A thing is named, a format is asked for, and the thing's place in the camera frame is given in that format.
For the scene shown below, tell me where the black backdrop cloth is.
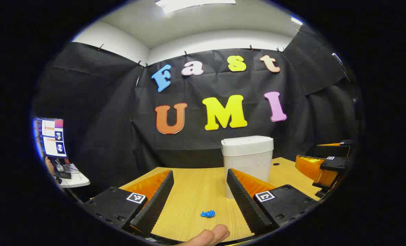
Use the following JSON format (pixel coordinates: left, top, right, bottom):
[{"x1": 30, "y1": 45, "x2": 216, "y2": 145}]
[{"x1": 32, "y1": 25, "x2": 365, "y2": 202}]

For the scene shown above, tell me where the white side table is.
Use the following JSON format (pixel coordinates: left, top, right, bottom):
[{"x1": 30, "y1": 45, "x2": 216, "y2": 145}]
[{"x1": 54, "y1": 163, "x2": 91, "y2": 188}]

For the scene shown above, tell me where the white desktop garbage bin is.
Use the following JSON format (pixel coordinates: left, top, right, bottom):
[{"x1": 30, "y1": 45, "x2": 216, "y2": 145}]
[{"x1": 221, "y1": 136, "x2": 274, "y2": 199}]

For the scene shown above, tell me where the large ceiling light panel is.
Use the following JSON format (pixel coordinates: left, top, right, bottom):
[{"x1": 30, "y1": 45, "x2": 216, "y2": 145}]
[{"x1": 154, "y1": 0, "x2": 236, "y2": 14}]

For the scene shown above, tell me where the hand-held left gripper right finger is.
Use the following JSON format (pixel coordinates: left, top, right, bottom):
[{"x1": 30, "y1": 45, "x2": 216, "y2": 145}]
[{"x1": 226, "y1": 168, "x2": 320, "y2": 236}]

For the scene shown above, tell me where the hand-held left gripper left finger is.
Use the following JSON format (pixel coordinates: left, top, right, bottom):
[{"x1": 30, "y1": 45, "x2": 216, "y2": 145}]
[{"x1": 81, "y1": 170, "x2": 175, "y2": 238}]

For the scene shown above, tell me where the wooden desktop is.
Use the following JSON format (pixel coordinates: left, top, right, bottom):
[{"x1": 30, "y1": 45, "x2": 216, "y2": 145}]
[{"x1": 119, "y1": 157, "x2": 323, "y2": 243}]

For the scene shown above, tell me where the computer monitor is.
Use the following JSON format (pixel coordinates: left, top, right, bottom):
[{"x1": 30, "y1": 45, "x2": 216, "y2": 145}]
[{"x1": 33, "y1": 117, "x2": 68, "y2": 159}]

